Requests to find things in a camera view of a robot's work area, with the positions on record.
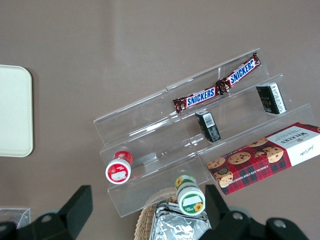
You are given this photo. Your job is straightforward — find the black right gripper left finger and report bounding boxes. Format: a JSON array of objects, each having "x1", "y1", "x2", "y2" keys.
[{"x1": 57, "y1": 184, "x2": 94, "y2": 240}]

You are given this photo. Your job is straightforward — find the red lid jar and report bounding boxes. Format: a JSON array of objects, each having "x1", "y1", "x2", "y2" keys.
[{"x1": 104, "y1": 147, "x2": 134, "y2": 185}]

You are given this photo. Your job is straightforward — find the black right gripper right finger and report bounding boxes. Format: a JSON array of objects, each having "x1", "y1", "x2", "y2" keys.
[{"x1": 204, "y1": 184, "x2": 251, "y2": 240}]

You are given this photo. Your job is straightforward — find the clear acrylic bottle rack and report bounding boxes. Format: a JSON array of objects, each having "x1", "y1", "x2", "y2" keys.
[{"x1": 0, "y1": 206, "x2": 32, "y2": 230}]

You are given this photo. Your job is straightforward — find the small black box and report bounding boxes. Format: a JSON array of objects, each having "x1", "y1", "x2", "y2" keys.
[
  {"x1": 256, "y1": 81, "x2": 288, "y2": 115},
  {"x1": 194, "y1": 109, "x2": 222, "y2": 143}
]

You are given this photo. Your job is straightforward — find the green sunflower lid jar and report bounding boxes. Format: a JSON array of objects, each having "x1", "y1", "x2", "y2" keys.
[{"x1": 174, "y1": 174, "x2": 206, "y2": 216}]

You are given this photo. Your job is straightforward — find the stacked aluminium foil containers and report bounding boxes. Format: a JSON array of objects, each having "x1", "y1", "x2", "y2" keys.
[{"x1": 149, "y1": 201, "x2": 212, "y2": 240}]

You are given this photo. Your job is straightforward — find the beige plastic tray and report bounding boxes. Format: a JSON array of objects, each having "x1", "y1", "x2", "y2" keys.
[{"x1": 0, "y1": 64, "x2": 34, "y2": 158}]

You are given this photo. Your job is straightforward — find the clear acrylic stepped shelf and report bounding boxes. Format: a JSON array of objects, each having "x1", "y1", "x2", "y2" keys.
[{"x1": 92, "y1": 47, "x2": 320, "y2": 218}]

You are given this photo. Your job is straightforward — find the Snickers chocolate bar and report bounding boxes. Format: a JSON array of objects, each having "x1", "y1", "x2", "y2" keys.
[
  {"x1": 172, "y1": 86, "x2": 219, "y2": 113},
  {"x1": 215, "y1": 51, "x2": 261, "y2": 95}
]

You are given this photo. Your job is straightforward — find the light wicker basket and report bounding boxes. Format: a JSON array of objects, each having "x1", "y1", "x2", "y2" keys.
[{"x1": 134, "y1": 187, "x2": 181, "y2": 240}]

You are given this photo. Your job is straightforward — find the Walkers red tartan cookie box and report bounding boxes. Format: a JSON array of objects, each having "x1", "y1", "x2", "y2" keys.
[{"x1": 206, "y1": 121, "x2": 320, "y2": 196}]

